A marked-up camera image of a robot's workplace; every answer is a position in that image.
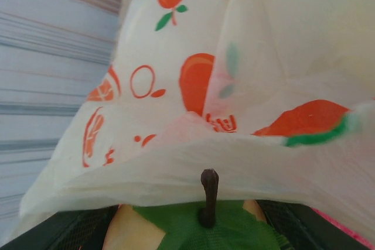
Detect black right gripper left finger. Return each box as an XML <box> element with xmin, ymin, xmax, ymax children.
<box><xmin>0</xmin><ymin>204</ymin><xmax>118</xmax><ymax>250</ymax></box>

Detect plastic bag with orange print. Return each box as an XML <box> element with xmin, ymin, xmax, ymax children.
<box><xmin>8</xmin><ymin>0</ymin><xmax>375</xmax><ymax>244</ymax></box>

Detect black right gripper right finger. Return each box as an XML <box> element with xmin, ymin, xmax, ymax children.
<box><xmin>257</xmin><ymin>200</ymin><xmax>375</xmax><ymax>250</ymax></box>

